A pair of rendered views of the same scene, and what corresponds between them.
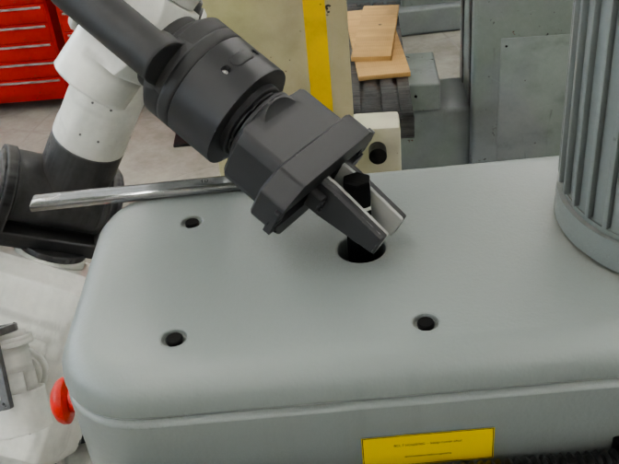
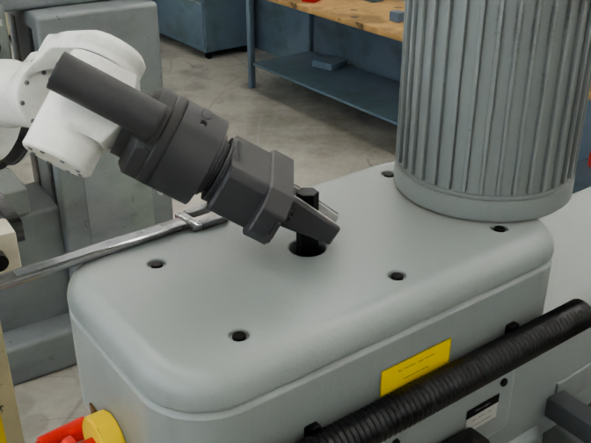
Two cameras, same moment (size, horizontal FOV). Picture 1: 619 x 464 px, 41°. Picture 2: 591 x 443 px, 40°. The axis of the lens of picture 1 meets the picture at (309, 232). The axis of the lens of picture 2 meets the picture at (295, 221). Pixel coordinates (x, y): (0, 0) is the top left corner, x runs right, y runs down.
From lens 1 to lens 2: 0.40 m
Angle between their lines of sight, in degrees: 33
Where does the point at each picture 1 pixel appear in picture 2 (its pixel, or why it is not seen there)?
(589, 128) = (443, 128)
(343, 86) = not seen: outside the picture
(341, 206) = (305, 213)
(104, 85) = (87, 153)
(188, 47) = (170, 109)
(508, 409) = (458, 320)
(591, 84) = (443, 98)
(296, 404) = (346, 354)
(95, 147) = not seen: outside the picture
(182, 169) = not seen: outside the picture
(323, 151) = (283, 174)
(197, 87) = (187, 140)
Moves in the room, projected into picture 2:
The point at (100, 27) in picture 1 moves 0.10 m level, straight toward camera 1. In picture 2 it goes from (108, 99) to (193, 127)
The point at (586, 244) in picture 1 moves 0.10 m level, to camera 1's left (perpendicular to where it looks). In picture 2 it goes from (448, 207) to (379, 235)
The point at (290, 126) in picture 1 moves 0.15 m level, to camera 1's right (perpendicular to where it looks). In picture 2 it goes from (252, 161) to (372, 126)
